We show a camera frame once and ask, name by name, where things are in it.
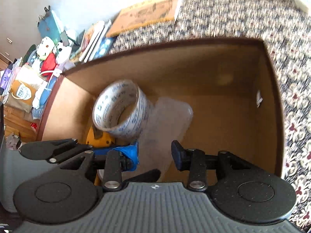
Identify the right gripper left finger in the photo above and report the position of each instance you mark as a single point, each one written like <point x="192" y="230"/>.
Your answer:
<point x="116" y="158"/>

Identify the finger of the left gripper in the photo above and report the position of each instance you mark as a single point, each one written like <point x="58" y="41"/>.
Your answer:
<point x="55" y="150"/>

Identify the brown cardboard box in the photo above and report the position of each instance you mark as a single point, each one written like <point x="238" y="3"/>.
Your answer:
<point x="211" y="94"/>

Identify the floral patterned table cloth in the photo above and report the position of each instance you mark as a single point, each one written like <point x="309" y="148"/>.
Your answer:
<point x="285" y="31"/>

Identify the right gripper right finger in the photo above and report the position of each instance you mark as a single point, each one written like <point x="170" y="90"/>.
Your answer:
<point x="197" y="163"/>

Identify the stack of books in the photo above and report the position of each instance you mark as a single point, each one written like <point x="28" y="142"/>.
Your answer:
<point x="91" y="42"/>

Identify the white plush toy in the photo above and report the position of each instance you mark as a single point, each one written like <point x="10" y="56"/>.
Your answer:
<point x="45" y="48"/>

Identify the yellow book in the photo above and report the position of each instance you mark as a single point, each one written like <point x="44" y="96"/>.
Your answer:
<point x="143" y="14"/>

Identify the red cloth item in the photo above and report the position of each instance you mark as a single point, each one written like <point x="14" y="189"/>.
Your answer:
<point x="48" y="66"/>

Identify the white tape roll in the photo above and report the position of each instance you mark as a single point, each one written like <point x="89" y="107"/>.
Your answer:
<point x="122" y="110"/>

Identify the blue metal box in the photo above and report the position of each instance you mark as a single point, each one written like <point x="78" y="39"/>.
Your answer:
<point x="49" y="25"/>

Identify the yellow tape measure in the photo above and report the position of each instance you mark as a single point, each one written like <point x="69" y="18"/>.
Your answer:
<point x="98" y="138"/>

